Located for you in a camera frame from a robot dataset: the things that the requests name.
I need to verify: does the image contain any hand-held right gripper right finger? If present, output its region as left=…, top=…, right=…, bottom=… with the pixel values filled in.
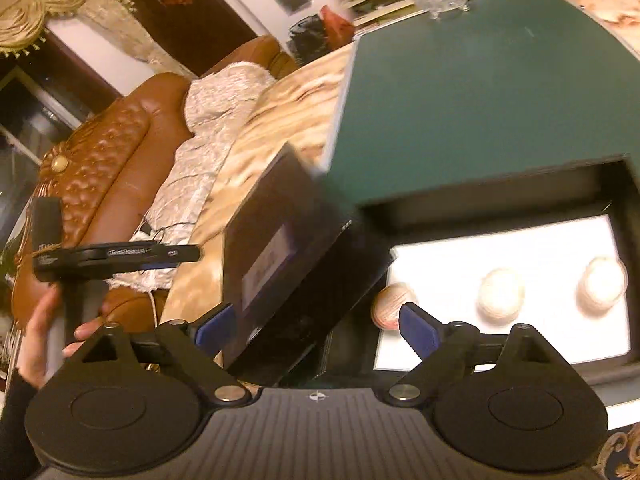
left=384, top=302, right=571, bottom=408

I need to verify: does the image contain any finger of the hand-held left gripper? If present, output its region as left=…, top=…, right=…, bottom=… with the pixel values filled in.
left=105, top=243, right=205, bottom=268

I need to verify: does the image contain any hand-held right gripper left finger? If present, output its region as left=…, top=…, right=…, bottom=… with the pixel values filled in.
left=62, top=304, right=253, bottom=407

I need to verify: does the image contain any round white coin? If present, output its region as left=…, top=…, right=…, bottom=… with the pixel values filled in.
left=576, top=256, right=628, bottom=312
left=477, top=268, right=526, bottom=320
left=371, top=282, right=418, bottom=331

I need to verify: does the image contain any dark printed box lid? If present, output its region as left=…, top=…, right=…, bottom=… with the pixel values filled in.
left=221, top=141, right=398, bottom=387

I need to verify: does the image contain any black box white lining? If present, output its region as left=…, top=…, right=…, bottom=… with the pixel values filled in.
left=325, top=157, right=640, bottom=403

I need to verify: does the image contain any person's left forearm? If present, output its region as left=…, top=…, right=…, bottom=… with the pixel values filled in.
left=0, top=367, right=38, bottom=431

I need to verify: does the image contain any marble desktop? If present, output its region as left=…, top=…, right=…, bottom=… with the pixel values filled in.
left=159, top=0, right=640, bottom=331

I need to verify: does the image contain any person's left hand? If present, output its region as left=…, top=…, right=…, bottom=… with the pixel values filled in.
left=15, top=287, right=108, bottom=388

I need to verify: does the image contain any dark glass window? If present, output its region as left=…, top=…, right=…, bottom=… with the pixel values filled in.
left=0, top=67, right=81, bottom=271

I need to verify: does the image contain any brown leather sofa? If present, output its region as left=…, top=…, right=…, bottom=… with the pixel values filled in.
left=10, top=35, right=301, bottom=391

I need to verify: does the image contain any cream textured sofa cover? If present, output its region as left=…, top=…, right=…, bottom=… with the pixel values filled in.
left=110, top=60, right=276, bottom=293

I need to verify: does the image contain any gold fringed curtain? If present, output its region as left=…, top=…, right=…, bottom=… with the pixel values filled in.
left=0, top=0, right=171, bottom=68

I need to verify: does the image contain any patterned floral carpet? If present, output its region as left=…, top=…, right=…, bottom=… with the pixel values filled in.
left=602, top=420, right=640, bottom=480

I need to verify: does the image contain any dark wooden door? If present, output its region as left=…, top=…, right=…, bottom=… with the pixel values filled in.
left=112, top=0, right=261, bottom=76

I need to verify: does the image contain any red plastic bag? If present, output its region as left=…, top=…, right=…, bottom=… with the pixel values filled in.
left=320, top=5, right=353, bottom=38

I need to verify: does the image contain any white cable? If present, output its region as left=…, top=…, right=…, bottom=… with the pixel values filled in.
left=132, top=225, right=166, bottom=321

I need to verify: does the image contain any black cable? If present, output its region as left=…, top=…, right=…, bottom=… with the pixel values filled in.
left=145, top=210, right=201, bottom=241

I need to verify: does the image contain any green mat with silver frame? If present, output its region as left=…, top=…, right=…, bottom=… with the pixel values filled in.
left=322, top=0, right=640, bottom=211

